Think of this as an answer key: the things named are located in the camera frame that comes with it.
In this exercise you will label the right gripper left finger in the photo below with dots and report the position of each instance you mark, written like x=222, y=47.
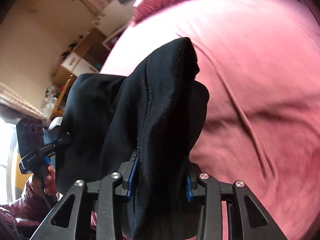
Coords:
x=70, y=218

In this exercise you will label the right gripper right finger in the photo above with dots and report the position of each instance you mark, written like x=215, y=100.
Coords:
x=230, y=208

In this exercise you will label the black pants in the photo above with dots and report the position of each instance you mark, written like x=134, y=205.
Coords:
x=158, y=111

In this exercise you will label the person left hand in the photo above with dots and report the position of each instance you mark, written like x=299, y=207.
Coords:
x=48, y=186

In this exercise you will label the wooden chair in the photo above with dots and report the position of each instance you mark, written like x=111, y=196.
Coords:
x=57, y=110

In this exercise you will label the maroon jacket sleeve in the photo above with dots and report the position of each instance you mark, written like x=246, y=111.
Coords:
x=20, y=219

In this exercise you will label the wooden desk with drawers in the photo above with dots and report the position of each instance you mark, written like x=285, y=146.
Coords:
x=88, y=56

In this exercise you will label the pink bed blanket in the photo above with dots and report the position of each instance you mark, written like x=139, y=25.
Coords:
x=259, y=60

